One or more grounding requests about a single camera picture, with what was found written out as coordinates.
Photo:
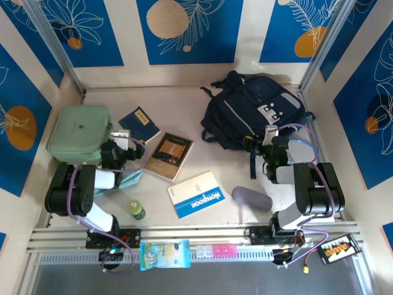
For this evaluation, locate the mint green zip case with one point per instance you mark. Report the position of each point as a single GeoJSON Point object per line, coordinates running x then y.
{"type": "Point", "coordinates": [76, 132]}

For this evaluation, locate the navy blue backpack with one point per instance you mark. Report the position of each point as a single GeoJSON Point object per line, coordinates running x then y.
{"type": "Point", "coordinates": [245, 107]}

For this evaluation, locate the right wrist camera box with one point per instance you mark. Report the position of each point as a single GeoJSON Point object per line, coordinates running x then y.
{"type": "Point", "coordinates": [271, 130]}

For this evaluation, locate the black controller box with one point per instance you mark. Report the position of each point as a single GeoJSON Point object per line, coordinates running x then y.
{"type": "Point", "coordinates": [110, 255]}
{"type": "Point", "coordinates": [282, 257]}

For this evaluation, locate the green lidded jar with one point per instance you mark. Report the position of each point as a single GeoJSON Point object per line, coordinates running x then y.
{"type": "Point", "coordinates": [136, 209]}

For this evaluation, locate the light teal fabric pouch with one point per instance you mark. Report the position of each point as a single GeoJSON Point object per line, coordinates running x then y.
{"type": "Point", "coordinates": [129, 179]}

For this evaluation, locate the grey glasses case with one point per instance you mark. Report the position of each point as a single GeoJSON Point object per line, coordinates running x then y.
{"type": "Point", "coordinates": [251, 198]}

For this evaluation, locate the pink and clear pill organiser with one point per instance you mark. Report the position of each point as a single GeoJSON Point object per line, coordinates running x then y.
{"type": "Point", "coordinates": [218, 250]}

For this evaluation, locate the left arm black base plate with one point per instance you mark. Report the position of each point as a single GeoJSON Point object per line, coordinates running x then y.
{"type": "Point", "coordinates": [132, 238]}

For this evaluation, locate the aluminium front rail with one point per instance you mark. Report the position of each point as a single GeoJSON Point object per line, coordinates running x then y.
{"type": "Point", "coordinates": [190, 233]}

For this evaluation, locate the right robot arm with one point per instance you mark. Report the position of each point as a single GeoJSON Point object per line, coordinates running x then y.
{"type": "Point", "coordinates": [319, 190]}

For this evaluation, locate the blue wet wipes packet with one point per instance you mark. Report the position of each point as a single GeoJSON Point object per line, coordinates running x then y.
{"type": "Point", "coordinates": [164, 255]}

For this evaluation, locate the black and yellow circuit board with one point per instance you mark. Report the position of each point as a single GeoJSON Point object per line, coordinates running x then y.
{"type": "Point", "coordinates": [337, 249]}

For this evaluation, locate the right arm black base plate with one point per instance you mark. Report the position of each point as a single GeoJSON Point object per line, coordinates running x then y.
{"type": "Point", "coordinates": [258, 235]}

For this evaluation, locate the blue tube stethoscope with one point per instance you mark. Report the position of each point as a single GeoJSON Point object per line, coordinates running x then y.
{"type": "Point", "coordinates": [302, 142]}

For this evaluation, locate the aluminium frame post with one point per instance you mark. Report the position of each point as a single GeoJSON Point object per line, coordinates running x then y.
{"type": "Point", "coordinates": [322, 46]}
{"type": "Point", "coordinates": [55, 46]}

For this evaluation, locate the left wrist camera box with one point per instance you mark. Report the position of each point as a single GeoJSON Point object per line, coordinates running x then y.
{"type": "Point", "coordinates": [122, 139]}

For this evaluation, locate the brown and black book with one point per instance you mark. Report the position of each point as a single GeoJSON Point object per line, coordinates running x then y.
{"type": "Point", "coordinates": [170, 155]}

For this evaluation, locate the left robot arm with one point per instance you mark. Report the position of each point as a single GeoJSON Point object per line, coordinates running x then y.
{"type": "Point", "coordinates": [70, 190]}

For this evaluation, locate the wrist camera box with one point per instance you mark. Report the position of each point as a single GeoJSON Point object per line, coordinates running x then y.
{"type": "Point", "coordinates": [122, 139]}
{"type": "Point", "coordinates": [271, 130]}

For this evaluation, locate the small navy blue book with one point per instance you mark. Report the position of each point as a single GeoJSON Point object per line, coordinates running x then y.
{"type": "Point", "coordinates": [139, 121]}

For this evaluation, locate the blue and white notebook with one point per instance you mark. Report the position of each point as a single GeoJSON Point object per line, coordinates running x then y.
{"type": "Point", "coordinates": [196, 193]}

